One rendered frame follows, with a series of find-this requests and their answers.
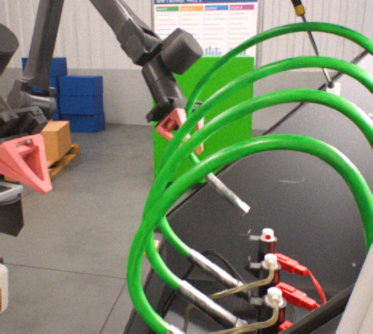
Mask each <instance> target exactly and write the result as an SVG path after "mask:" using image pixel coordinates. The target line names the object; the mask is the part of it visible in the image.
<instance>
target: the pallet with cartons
mask: <svg viewBox="0 0 373 334"><path fill-rule="evenodd" d="M41 135H42V136H43V137H44V148H45V155H46V161H47V170H48V173H49V177H50V180H51V179H52V178H53V177H54V176H55V175H57V174H58V172H59V171H60V170H62V169H63V168H64V167H65V166H66V165H67V164H68V163H69V162H70V161H71V160H72V159H74V158H75V157H76V156H77V155H78V154H79V153H80V148H79V145H76V144H71V137H70V125H69V122H53V121H52V119H51V120H50V121H49V123H48V124H47V126H46V127H45V128H44V130H43V131H42V132H41ZM66 153H67V154H68V155H65V154H66ZM52 164H53V165H54V167H53V168H49V167H50V166H51V165H52ZM4 179H5V180H9V181H13V182H18V181H17V180H15V179H12V178H10V177H8V176H4Z"/></svg>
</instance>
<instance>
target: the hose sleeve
mask: <svg viewBox="0 0 373 334"><path fill-rule="evenodd" d="M205 181H206V182H207V183H208V184H209V185H210V186H211V187H213V188H214V189H215V190H217V192H218V193H219V194H220V195H221V196H222V197H223V198H224V199H225V200H226V201H227V202H229V203H231V205H233V206H234V207H235V209H237V208H238V207H239V205H240V204H241V203H242V201H241V200H240V199H239V198H238V197H237V196H236V195H235V194H234V193H233V192H232V191H231V190H230V189H229V188H227V187H226V186H225V185H224V184H223V183H222V182H221V181H220V180H219V179H217V178H216V176H214V175H213V174H212V173H211V174H209V175H208V176H207V177H205Z"/></svg>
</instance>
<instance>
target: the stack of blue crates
mask: <svg viewBox="0 0 373 334"><path fill-rule="evenodd" d="M21 61H22V69H23V74H24V71H25V68H26V64H27V61H28V58H21ZM65 75H68V73H67V61H66V58H52V63H51V67H50V87H51V88H54V89H55V97H54V99H55V113H54V116H53V118H52V121H53V122H69V125H70V132H84V133H96V132H99V131H101V130H103V129H105V115H104V111H103V76H65ZM31 91H33V92H37V93H42V90H40V89H36V88H31Z"/></svg>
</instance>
